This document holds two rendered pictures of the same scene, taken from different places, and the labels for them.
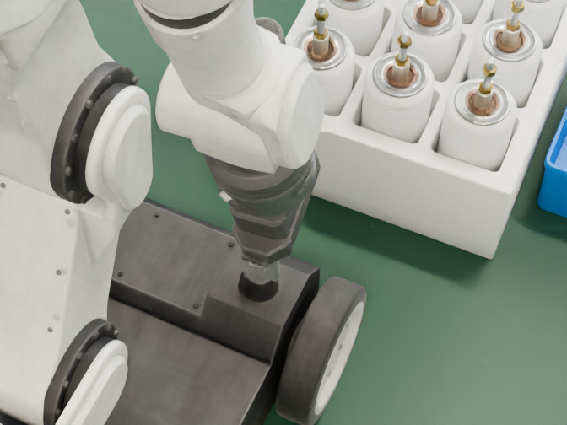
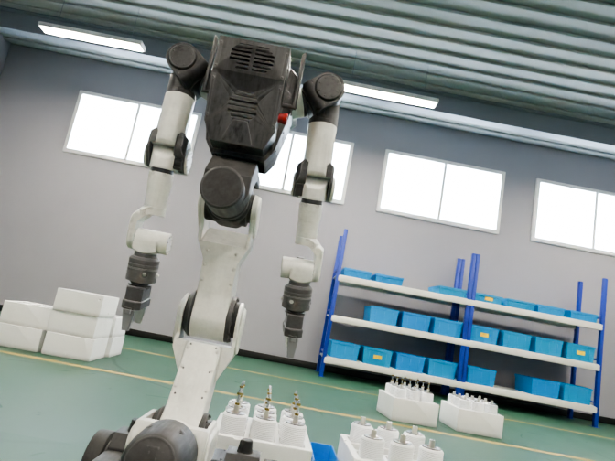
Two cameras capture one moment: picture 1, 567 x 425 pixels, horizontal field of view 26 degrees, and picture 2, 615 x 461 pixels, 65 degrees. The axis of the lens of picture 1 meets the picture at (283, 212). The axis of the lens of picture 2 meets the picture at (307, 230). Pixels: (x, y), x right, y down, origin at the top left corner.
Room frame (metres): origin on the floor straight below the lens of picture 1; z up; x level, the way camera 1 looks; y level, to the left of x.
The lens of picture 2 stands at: (-0.76, 0.67, 0.65)
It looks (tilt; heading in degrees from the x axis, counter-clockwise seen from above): 11 degrees up; 334
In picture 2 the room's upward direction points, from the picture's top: 11 degrees clockwise
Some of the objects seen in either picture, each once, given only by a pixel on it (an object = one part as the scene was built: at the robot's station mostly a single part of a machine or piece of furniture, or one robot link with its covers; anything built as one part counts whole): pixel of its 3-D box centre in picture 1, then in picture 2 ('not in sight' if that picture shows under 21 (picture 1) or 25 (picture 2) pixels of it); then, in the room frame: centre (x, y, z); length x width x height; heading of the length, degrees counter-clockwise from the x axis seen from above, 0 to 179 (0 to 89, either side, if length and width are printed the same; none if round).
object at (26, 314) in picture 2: not in sight; (36, 315); (4.08, 0.78, 0.27); 0.39 x 0.39 x 0.18; 67
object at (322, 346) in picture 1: (321, 351); not in sight; (0.71, -0.05, 0.10); 0.20 x 0.05 x 0.20; 155
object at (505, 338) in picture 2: not in sight; (508, 339); (3.97, -4.89, 0.90); 0.50 x 0.38 x 0.21; 155
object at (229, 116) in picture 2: not in sight; (250, 108); (0.58, 0.30, 1.23); 0.34 x 0.30 x 0.36; 65
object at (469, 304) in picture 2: not in sight; (459, 325); (4.27, -4.28, 0.97); 3.68 x 0.64 x 1.94; 65
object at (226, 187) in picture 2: not in sight; (230, 189); (0.55, 0.31, 0.97); 0.28 x 0.13 x 0.18; 155
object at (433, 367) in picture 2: not in sight; (436, 367); (4.37, -4.04, 0.36); 0.50 x 0.38 x 0.21; 156
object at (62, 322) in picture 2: not in sight; (80, 323); (3.91, 0.42, 0.27); 0.39 x 0.39 x 0.18; 66
